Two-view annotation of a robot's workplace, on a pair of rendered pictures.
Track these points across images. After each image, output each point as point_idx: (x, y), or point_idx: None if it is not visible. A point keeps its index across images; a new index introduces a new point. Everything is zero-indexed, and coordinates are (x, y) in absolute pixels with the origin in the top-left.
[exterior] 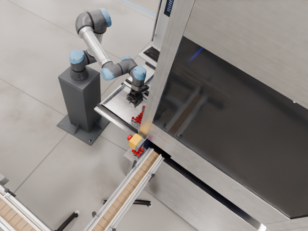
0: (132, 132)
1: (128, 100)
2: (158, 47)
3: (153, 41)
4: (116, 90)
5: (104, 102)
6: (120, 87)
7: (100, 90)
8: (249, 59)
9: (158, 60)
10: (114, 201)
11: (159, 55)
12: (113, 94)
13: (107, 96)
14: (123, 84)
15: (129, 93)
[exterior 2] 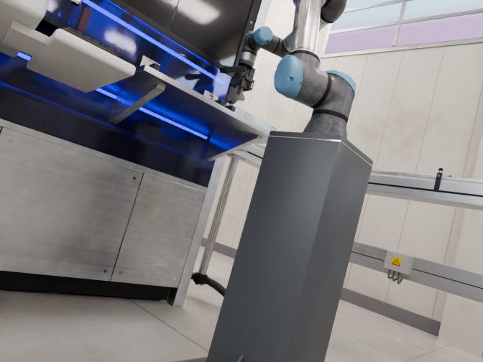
0: None
1: (249, 90)
2: (37, 26)
3: (45, 3)
4: (249, 113)
5: (270, 130)
6: (241, 108)
7: (249, 207)
8: None
9: (269, 6)
10: None
11: (270, 2)
12: (252, 121)
13: (262, 128)
14: (234, 105)
15: (251, 79)
